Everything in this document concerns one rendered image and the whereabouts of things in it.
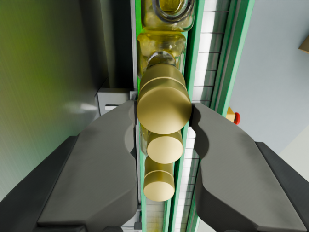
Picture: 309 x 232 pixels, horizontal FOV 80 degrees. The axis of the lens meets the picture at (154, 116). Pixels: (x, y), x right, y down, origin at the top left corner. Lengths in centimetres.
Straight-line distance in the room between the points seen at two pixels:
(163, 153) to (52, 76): 15
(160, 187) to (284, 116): 61
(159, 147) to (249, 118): 56
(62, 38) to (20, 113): 11
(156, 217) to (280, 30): 73
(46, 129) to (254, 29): 54
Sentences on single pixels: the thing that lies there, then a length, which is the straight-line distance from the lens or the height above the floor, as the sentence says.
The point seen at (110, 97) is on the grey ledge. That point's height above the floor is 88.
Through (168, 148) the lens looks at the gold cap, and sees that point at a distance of 17.
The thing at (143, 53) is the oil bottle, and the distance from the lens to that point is 21.
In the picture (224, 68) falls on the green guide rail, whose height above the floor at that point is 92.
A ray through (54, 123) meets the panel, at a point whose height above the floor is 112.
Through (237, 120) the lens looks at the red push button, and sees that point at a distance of 62.
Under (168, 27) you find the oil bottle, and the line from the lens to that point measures 20.
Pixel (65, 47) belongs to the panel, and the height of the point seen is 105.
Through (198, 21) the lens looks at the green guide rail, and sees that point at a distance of 33.
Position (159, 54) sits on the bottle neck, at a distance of 19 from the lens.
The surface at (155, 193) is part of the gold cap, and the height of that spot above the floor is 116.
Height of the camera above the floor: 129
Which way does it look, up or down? 59 degrees down
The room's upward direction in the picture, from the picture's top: 178 degrees counter-clockwise
